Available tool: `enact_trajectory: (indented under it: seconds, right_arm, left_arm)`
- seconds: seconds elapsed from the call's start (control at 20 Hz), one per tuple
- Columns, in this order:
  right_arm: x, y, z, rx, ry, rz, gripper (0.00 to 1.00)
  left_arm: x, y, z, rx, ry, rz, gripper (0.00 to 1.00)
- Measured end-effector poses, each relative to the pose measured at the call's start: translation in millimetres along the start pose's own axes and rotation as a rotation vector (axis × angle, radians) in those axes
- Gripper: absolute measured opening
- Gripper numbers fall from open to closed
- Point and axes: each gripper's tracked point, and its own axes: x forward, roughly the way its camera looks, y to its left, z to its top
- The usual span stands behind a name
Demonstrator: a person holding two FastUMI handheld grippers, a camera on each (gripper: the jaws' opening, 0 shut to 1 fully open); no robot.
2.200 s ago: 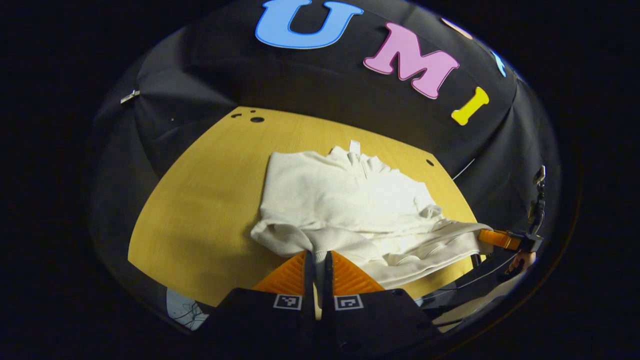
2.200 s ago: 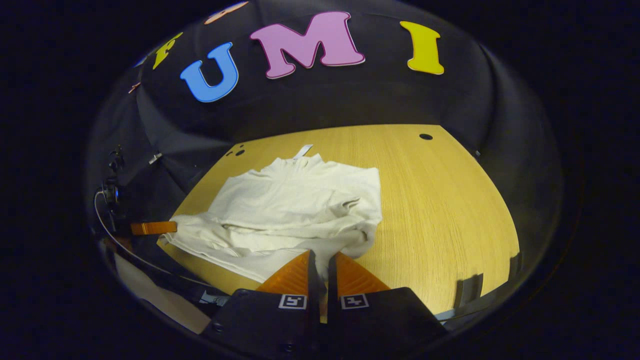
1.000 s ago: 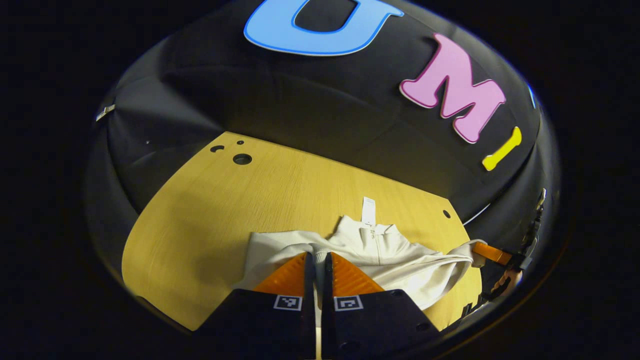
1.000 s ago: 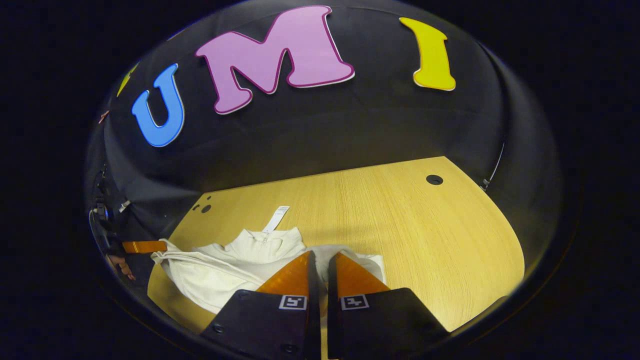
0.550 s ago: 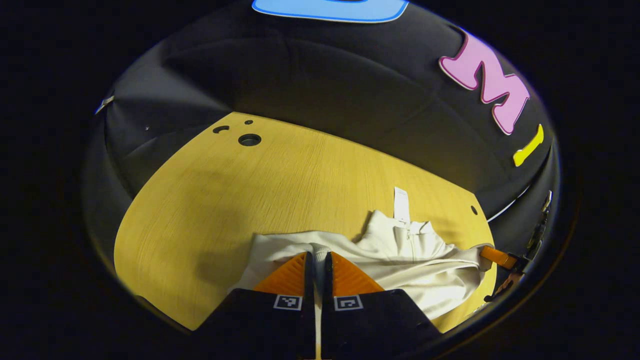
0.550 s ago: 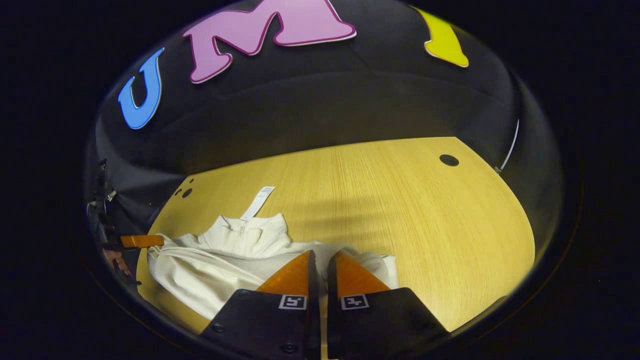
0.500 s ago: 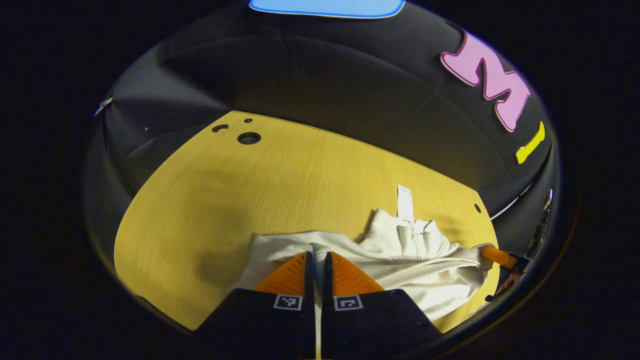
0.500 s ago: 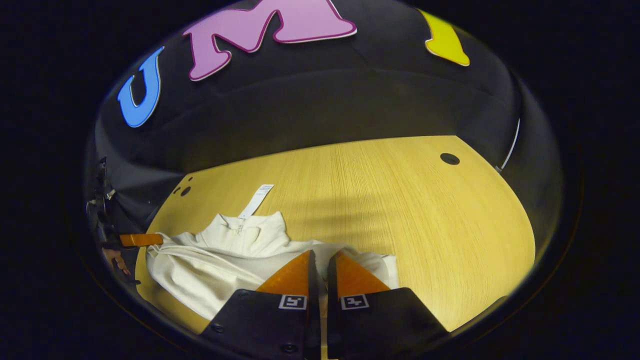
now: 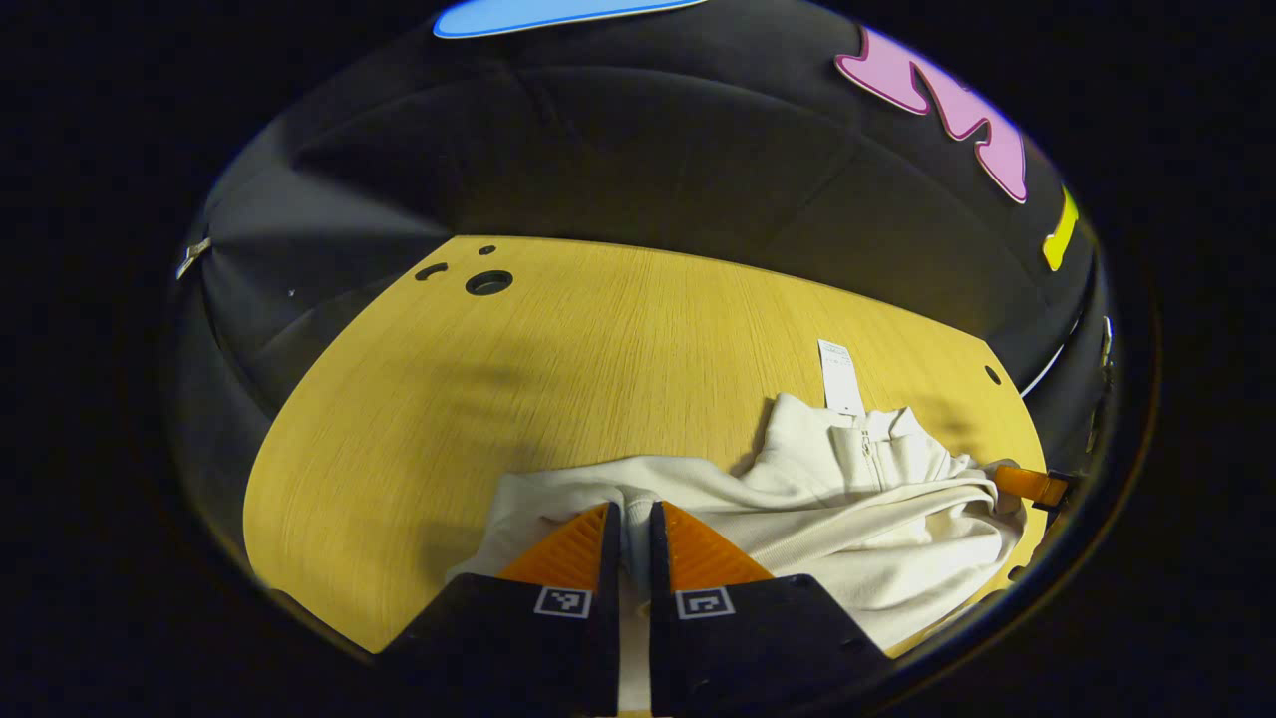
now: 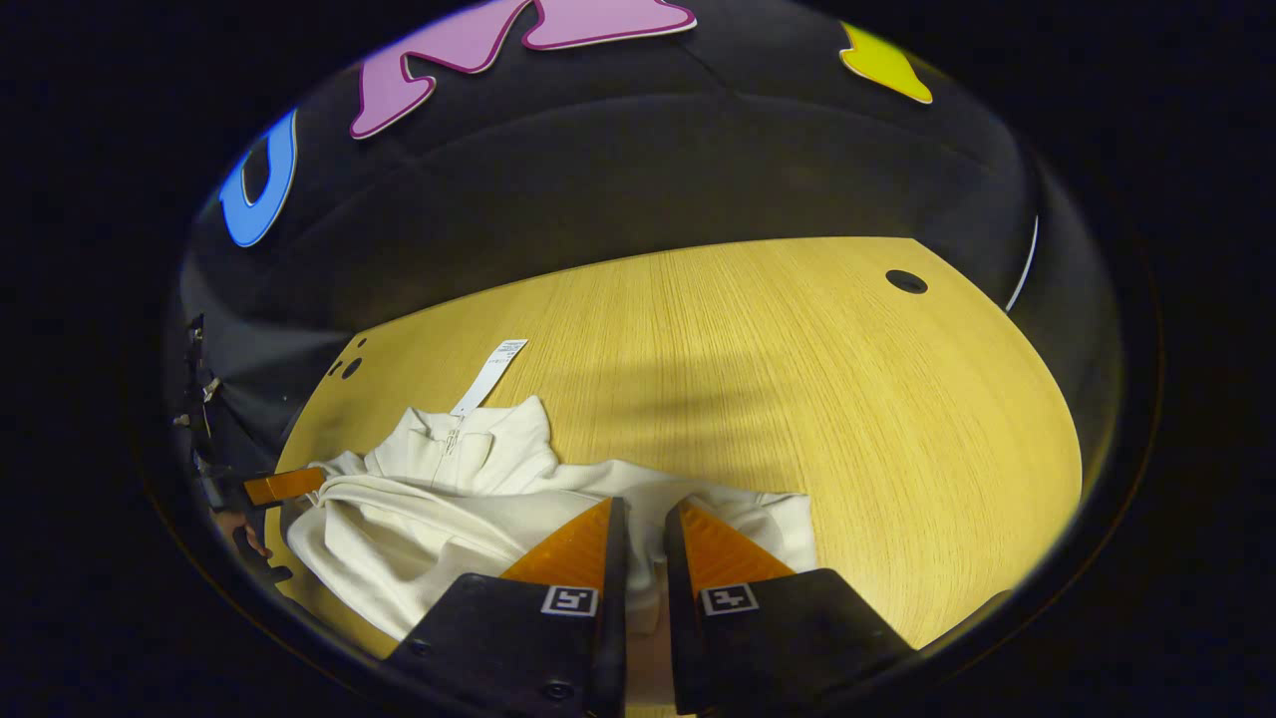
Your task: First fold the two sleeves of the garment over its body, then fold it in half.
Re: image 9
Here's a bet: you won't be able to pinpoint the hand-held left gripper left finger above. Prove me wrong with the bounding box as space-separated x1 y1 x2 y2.
384 502 624 717

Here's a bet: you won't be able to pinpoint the cream white sweater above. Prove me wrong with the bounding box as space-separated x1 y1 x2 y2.
446 339 1028 714

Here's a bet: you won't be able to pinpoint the black backdrop cloth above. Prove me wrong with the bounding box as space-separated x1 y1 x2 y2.
169 0 1117 480

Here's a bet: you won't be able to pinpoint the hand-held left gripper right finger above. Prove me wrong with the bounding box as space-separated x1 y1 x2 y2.
648 501 893 717

